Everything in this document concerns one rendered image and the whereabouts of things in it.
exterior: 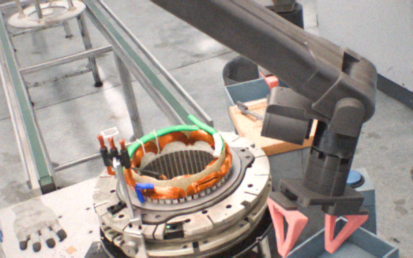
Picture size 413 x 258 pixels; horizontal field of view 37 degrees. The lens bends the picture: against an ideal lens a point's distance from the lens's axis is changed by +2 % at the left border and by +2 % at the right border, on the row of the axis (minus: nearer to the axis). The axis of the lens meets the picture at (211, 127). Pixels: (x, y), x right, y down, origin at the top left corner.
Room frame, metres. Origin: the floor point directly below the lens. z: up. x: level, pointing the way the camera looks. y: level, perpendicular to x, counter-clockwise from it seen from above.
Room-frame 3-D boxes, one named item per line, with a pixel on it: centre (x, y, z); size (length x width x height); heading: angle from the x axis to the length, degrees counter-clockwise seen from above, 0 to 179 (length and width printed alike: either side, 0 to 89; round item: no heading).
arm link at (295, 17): (1.15, -0.18, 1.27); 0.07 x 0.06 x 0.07; 70
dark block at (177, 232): (0.78, 0.09, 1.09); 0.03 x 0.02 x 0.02; 88
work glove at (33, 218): (1.31, 0.48, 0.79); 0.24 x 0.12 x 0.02; 17
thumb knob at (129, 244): (0.77, 0.16, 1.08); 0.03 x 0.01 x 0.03; 59
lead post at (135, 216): (0.81, 0.15, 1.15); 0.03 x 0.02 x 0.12; 3
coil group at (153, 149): (0.97, 0.13, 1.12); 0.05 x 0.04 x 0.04; 101
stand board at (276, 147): (1.12, -0.15, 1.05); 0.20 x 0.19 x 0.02; 6
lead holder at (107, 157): (0.83, 0.16, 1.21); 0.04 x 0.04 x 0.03; 11
